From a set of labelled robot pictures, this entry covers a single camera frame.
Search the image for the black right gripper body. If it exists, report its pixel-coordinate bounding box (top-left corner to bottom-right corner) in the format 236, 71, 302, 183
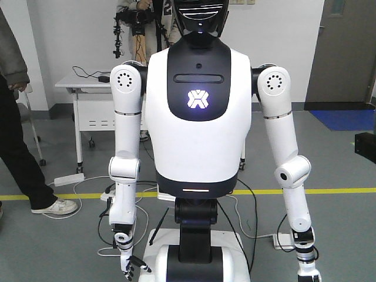
355, 132, 376, 163

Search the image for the white foot pedal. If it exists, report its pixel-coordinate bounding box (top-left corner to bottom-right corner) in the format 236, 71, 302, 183
273, 233, 294, 250

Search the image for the white humanoid robot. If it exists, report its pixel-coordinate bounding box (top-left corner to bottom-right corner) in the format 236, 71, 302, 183
108, 1, 321, 281

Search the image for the person in beige hoodie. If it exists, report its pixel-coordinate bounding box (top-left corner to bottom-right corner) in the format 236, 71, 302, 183
116, 1, 181, 64

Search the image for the black power adapter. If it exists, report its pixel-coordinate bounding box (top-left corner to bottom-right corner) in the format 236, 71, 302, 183
98, 75, 110, 83

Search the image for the white desk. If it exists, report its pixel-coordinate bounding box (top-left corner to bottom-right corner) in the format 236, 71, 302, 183
55, 69, 247, 174

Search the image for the white power strip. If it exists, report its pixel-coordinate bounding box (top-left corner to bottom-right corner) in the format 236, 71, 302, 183
53, 173, 85, 187

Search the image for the person in grey jacket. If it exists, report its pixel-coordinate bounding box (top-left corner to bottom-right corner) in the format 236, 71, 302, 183
1, 12, 78, 215

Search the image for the black camera rig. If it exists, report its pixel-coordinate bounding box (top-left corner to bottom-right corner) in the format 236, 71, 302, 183
113, 7, 155, 59

